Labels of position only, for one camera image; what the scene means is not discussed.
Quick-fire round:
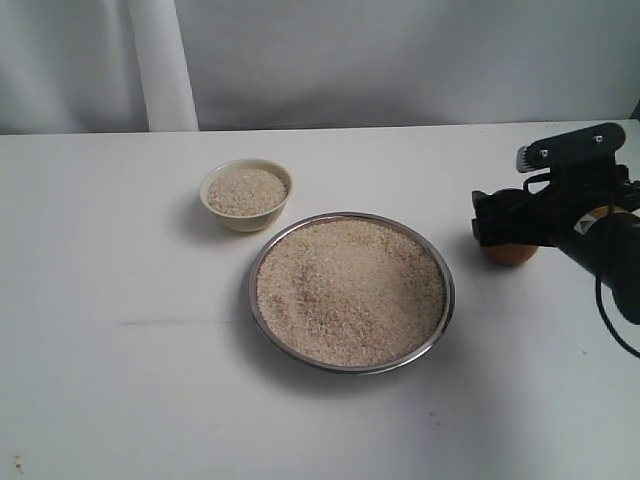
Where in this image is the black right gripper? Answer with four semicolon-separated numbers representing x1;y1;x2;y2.
471;165;639;247

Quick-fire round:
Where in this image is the brown wooden cup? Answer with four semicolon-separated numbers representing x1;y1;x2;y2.
479;189;541;267

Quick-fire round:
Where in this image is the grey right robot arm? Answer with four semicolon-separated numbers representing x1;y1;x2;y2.
471;165;639;325

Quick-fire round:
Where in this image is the rice in metal tray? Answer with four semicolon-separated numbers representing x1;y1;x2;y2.
255;221;446;369

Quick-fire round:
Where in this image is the rice in cream bowl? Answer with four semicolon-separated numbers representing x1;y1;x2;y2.
207;168;288;217

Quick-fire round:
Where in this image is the cream ceramic bowl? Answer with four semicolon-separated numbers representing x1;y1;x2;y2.
200;159;292;233

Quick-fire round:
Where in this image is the round metal tray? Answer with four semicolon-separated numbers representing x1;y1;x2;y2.
248;211;456;376

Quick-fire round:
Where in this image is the white backdrop cloth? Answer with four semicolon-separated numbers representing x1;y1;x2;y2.
1;1;639;134

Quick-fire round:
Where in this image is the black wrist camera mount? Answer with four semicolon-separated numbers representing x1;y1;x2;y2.
516;122;626;173

